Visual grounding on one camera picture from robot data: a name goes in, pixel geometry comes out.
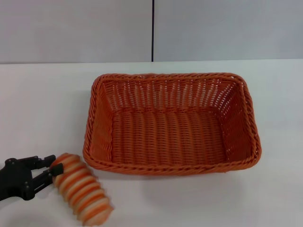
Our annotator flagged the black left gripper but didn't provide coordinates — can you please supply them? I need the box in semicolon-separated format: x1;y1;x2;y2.
0;154;65;202

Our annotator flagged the orange woven rectangular basket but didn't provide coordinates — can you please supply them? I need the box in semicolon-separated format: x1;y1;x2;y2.
82;72;262;176

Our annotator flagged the orange white striped bread toy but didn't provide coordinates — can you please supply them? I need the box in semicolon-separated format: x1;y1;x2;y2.
51;153;115;226

